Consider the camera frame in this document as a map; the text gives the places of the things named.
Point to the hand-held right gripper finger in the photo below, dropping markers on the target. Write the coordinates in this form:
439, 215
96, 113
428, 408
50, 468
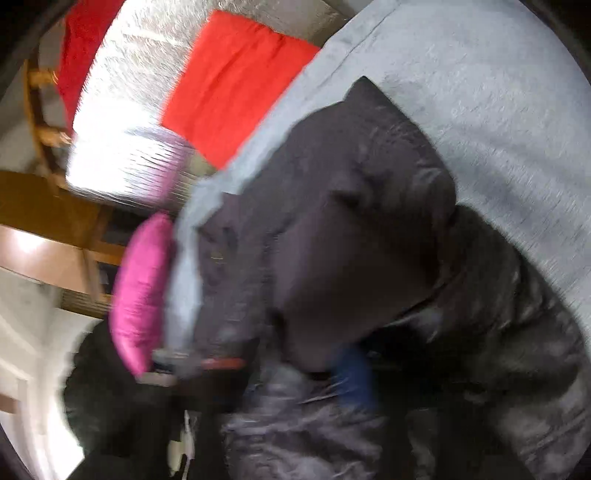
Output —
353, 376

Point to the dark grey jacket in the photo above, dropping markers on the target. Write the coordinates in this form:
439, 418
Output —
360, 230

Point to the black clothes pile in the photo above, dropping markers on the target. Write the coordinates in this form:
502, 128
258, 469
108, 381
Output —
120, 415

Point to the pink pillow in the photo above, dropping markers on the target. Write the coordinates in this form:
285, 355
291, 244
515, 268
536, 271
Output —
138, 295

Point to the grey fleece blanket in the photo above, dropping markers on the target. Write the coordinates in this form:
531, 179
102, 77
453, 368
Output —
485, 92

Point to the orange-red cushion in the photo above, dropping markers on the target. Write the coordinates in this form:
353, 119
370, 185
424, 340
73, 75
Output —
231, 83

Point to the wooden cabinet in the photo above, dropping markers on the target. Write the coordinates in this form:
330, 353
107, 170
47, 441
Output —
51, 230

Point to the silver foil panel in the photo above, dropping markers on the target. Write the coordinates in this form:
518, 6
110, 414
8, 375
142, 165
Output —
134, 92

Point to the wooden railing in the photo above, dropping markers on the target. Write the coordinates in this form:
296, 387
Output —
44, 134

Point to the red cloth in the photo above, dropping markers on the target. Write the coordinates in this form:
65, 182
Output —
81, 50

